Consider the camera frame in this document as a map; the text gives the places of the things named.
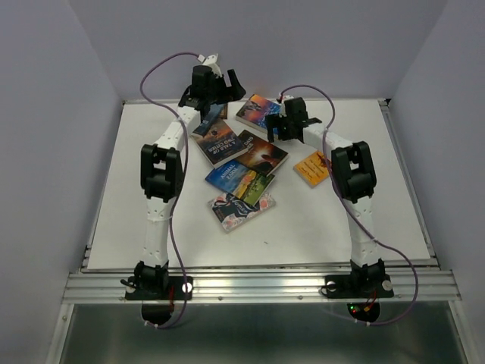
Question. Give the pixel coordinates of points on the dark orange book at back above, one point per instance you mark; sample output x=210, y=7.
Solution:
x=223, y=111

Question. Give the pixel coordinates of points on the Three Days to See book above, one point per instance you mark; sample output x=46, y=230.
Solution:
x=260, y=156

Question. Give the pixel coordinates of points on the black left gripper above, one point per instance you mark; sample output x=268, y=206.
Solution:
x=236, y=90

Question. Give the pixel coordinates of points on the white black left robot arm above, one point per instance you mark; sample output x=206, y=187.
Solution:
x=162, y=175

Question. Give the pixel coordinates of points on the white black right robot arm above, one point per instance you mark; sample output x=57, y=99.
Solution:
x=353, y=176

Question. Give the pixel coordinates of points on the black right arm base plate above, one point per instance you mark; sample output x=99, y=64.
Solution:
x=362, y=294

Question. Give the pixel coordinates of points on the Tale of Two Cities book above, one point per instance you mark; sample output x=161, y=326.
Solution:
x=219, y=144

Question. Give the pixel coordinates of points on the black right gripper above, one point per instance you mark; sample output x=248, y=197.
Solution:
x=273, y=121

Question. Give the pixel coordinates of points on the Nineteen Eighty Four blue book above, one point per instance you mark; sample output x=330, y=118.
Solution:
x=213, y=114

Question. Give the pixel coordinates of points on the Huckleberry Finn orange book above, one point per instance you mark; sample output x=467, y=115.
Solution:
x=312, y=169

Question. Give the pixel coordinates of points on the Jane Eyre blue book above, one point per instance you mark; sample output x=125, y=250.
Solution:
x=255, y=110

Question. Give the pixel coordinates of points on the Animal Farm blue book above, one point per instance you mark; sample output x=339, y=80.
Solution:
x=242, y=182

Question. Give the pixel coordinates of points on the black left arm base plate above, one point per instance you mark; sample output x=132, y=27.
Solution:
x=158, y=303

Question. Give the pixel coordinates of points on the aluminium front rail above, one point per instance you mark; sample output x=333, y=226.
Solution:
x=245, y=286

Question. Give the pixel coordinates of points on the Little Women floral book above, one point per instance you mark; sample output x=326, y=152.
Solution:
x=232, y=212

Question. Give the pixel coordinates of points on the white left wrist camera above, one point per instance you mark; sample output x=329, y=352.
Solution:
x=212, y=62

